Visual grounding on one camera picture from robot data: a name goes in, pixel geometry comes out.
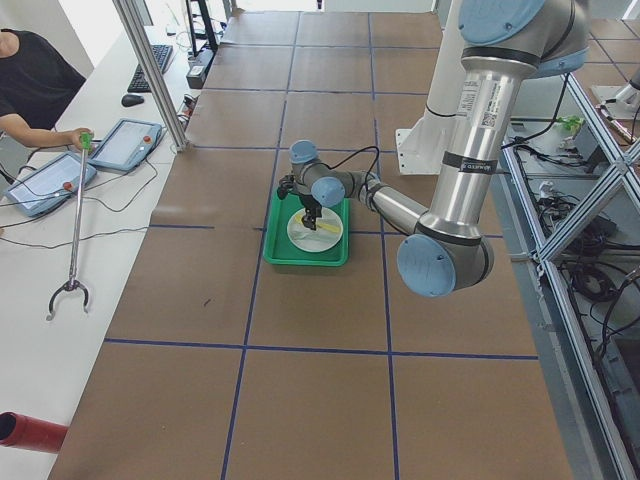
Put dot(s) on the red tube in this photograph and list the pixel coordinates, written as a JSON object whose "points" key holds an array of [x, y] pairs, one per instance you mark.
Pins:
{"points": [[29, 433]]}

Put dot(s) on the right blue teach pendant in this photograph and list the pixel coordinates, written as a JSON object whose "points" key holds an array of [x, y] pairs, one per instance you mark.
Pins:
{"points": [[126, 145]]}

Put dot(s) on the aluminium frame post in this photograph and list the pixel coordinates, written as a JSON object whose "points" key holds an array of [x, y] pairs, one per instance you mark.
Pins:
{"points": [[136, 33]]}

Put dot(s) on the person in black shirt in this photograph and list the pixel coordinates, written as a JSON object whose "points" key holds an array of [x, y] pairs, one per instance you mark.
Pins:
{"points": [[37, 85]]}

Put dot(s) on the blue teach pendant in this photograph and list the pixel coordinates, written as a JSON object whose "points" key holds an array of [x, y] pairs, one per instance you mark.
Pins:
{"points": [[48, 187], [126, 145]]}

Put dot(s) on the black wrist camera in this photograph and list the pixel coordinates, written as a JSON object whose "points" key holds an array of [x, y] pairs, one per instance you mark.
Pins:
{"points": [[287, 186]]}

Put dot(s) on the white round plate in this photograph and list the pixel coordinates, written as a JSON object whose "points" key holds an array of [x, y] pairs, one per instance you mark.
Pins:
{"points": [[328, 216]]}

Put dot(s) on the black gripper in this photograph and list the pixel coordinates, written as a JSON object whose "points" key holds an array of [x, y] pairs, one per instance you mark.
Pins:
{"points": [[309, 204]]}

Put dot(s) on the yellow plastic spoon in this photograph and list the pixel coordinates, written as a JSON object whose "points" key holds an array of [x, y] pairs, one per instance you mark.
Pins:
{"points": [[336, 229]]}

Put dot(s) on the aluminium side frame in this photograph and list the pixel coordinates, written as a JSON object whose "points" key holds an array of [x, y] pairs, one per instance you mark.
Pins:
{"points": [[571, 164]]}

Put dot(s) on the metal reacher grabber tool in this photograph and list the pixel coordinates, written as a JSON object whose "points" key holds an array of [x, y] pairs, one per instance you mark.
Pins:
{"points": [[72, 282]]}

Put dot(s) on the person's hand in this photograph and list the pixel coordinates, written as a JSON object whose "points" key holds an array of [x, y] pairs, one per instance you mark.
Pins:
{"points": [[78, 137]]}

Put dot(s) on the brown paper table cover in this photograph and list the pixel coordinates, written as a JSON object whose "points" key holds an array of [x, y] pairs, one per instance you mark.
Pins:
{"points": [[219, 365]]}

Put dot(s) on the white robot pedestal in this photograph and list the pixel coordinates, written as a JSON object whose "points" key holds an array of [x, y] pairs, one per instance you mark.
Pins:
{"points": [[421, 148]]}

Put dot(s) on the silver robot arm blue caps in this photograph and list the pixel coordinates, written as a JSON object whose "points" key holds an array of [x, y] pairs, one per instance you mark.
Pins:
{"points": [[504, 43]]}

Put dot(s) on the left blue teach pendant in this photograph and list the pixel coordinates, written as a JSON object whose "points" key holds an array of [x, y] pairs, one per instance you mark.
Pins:
{"points": [[48, 187]]}

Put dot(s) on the green plastic tray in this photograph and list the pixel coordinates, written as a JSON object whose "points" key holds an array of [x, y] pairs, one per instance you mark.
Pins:
{"points": [[279, 250]]}

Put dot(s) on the black computer mouse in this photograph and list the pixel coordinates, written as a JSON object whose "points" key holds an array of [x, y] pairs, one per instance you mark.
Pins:
{"points": [[131, 99]]}

